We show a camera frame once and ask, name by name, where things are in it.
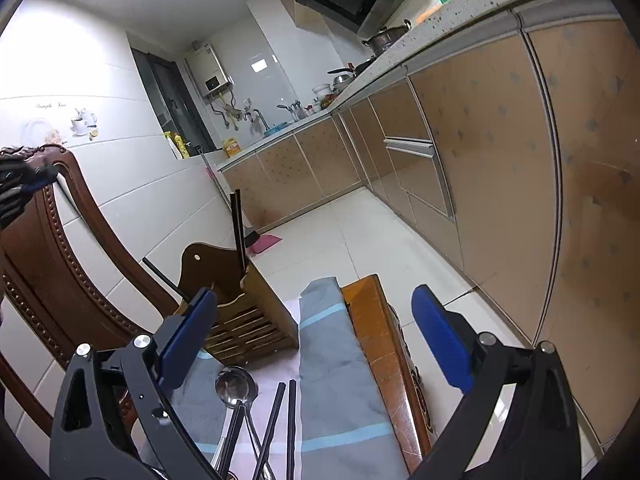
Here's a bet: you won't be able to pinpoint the beige kitchen base cabinets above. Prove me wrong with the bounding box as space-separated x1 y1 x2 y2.
222 0 639 448

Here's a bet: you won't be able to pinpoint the yellow bottle on ledge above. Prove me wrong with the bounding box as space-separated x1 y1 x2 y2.
164 131 191 159

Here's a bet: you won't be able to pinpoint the black chopstick bundle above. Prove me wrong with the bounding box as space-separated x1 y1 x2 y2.
215 404 276 479

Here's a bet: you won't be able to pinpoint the steel ladle spoon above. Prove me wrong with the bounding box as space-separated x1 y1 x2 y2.
215 366 262 458

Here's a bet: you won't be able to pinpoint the black chopstick rightmost diagonal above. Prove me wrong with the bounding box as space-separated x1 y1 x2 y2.
252 382 286 480

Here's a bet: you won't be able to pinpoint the yellow box on counter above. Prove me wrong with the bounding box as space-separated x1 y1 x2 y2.
222 138 241 158

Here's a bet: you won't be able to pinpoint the white water heater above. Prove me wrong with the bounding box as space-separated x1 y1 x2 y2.
186 44 232 102

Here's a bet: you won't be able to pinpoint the brown wooden utensil holder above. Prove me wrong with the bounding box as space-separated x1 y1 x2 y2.
178 243 299 365

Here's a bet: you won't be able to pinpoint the black chopstick vertical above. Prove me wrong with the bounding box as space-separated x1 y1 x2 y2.
285 379 297 480

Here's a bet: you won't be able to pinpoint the grey pink checked cloth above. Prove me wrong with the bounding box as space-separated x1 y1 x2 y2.
169 276 409 479

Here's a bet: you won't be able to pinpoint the chrome sink faucet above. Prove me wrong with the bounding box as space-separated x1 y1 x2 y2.
243 98 269 136

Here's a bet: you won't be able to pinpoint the pink dustpan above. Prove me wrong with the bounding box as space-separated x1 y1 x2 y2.
244 232 282 256

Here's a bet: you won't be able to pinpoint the dark cooking pot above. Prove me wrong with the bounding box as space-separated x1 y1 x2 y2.
361 20 412 56

